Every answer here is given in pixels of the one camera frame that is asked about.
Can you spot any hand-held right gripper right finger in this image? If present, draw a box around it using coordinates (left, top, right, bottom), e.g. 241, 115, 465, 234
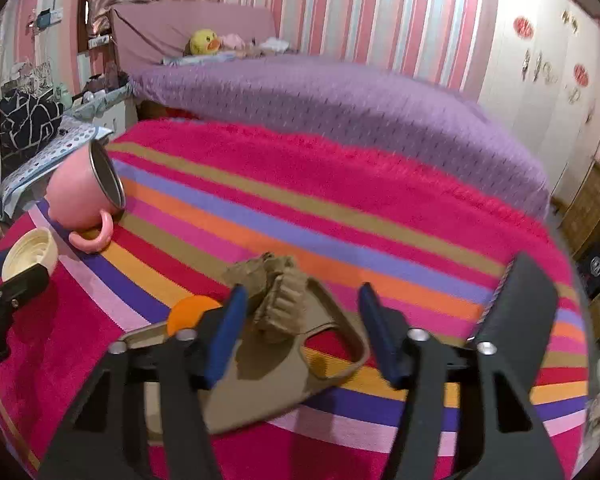
357, 282, 566, 480

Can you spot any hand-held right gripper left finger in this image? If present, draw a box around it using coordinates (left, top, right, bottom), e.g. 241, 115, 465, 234
39, 284, 251, 480

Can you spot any white bowl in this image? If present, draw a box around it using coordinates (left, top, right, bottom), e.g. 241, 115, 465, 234
1, 226, 60, 281

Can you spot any khaki cloth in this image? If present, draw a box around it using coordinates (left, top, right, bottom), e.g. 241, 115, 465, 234
252, 265, 308, 345

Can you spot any brown paper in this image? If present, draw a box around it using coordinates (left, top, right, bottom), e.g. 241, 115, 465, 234
222, 255, 301, 293

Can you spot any orange round lid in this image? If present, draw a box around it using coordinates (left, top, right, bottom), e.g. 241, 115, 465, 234
167, 296, 221, 336

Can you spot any brown cardboard sheet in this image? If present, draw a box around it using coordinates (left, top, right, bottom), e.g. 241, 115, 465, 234
125, 277, 372, 443

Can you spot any pink cup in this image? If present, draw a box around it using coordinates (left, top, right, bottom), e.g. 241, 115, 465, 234
46, 140, 127, 252

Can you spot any striped red blanket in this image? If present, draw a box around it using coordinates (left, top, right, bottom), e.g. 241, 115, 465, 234
0, 117, 588, 480

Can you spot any white dotted cloth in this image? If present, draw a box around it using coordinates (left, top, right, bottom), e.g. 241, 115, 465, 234
2, 122, 113, 206

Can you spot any black patterned bag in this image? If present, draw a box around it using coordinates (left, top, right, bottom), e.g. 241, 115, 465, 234
0, 87, 66, 176

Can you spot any purple dotted bedspread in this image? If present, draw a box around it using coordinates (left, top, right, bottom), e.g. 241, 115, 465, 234
127, 55, 551, 221

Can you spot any wooden desk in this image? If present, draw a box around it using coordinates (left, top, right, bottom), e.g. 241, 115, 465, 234
560, 160, 600, 261

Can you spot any pink covered headboard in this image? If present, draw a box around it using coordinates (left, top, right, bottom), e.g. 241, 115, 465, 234
110, 2, 276, 78

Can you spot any pink cloth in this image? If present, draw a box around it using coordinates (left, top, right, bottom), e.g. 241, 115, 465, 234
220, 32, 251, 53

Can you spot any yellow duck plush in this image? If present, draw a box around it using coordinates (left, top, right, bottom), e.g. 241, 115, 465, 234
189, 29, 221, 57

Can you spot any cream wardrobe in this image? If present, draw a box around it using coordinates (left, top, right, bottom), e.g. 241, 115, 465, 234
480, 0, 600, 201

